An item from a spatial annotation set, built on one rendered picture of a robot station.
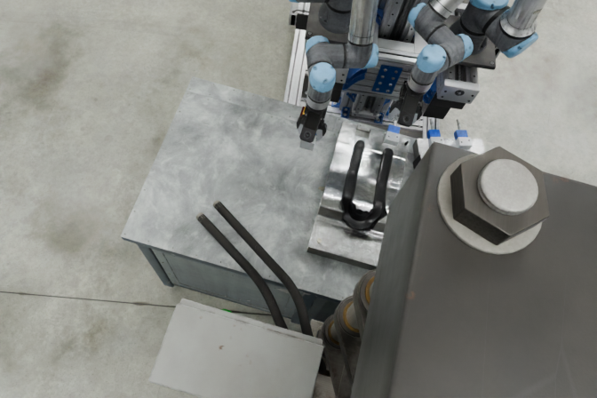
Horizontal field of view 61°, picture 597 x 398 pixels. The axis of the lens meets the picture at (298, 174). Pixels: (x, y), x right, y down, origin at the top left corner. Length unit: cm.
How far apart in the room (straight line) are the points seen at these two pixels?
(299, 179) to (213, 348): 97
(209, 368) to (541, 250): 66
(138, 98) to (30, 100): 58
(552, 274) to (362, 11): 110
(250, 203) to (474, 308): 136
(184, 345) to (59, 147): 210
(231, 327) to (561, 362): 64
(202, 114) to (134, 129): 100
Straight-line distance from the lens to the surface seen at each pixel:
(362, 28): 154
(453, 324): 52
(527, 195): 54
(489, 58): 206
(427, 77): 157
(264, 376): 102
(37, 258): 278
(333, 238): 173
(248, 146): 191
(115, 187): 280
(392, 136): 188
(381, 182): 182
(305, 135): 161
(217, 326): 103
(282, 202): 182
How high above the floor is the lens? 249
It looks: 64 degrees down
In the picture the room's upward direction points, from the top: 12 degrees clockwise
